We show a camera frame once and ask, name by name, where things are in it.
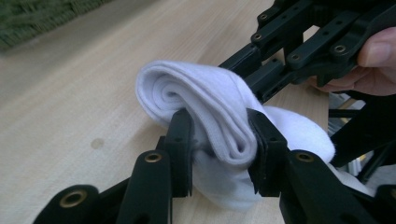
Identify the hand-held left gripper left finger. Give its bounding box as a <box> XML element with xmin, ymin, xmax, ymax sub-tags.
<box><xmin>116</xmin><ymin>107</ymin><xmax>194</xmax><ymax>224</ymax></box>

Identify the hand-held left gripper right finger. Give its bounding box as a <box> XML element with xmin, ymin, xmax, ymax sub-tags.
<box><xmin>247</xmin><ymin>108</ymin><xmax>377</xmax><ymax>224</ymax></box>

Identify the white sock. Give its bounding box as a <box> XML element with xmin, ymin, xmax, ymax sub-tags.
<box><xmin>134</xmin><ymin>60</ymin><xmax>265</xmax><ymax>169</ymax></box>
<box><xmin>192</xmin><ymin>105</ymin><xmax>375</xmax><ymax>213</ymax></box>

